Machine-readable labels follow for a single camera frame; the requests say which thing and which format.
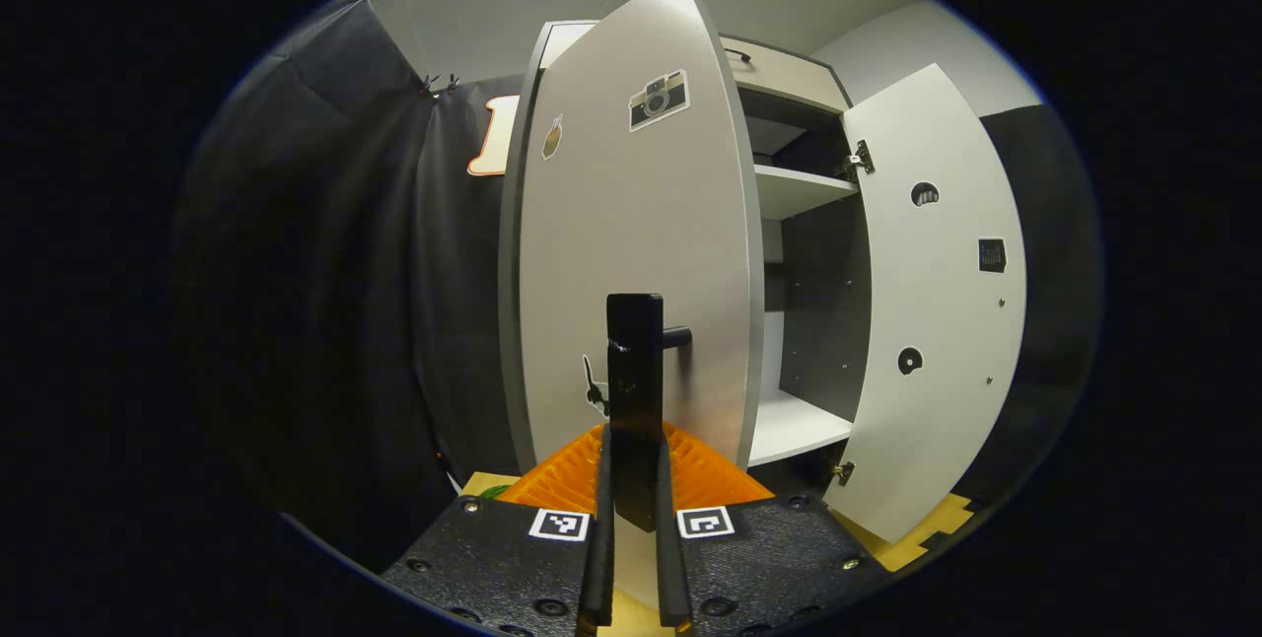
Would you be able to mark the metal door hinge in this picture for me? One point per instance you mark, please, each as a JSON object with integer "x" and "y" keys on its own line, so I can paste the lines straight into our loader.
{"x": 860, "y": 159}
{"x": 843, "y": 471}

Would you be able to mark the beige cabinet drawer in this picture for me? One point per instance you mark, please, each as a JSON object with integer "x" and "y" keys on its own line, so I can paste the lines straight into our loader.
{"x": 789, "y": 75}

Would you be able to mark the black backdrop cloth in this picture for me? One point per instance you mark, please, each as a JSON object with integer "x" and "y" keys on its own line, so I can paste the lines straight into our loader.
{"x": 325, "y": 272}

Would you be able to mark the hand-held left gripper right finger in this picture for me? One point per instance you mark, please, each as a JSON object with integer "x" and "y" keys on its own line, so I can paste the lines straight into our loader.
{"x": 670, "y": 558}

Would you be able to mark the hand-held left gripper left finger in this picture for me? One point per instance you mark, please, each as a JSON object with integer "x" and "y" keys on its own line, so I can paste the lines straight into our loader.
{"x": 599, "y": 558}

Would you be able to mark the white cabinet shelf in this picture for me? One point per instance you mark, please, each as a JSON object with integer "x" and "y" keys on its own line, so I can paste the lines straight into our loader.
{"x": 794, "y": 425}
{"x": 804, "y": 188}

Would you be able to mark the small black cloth clip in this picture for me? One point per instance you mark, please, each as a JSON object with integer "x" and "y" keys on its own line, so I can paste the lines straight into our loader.
{"x": 440, "y": 85}

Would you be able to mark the beige cabinet door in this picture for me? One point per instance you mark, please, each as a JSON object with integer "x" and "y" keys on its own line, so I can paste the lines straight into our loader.
{"x": 937, "y": 321}
{"x": 631, "y": 223}

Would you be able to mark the beige double-door shoe cabinet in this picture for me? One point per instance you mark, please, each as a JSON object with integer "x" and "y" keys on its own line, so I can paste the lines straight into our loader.
{"x": 818, "y": 321}

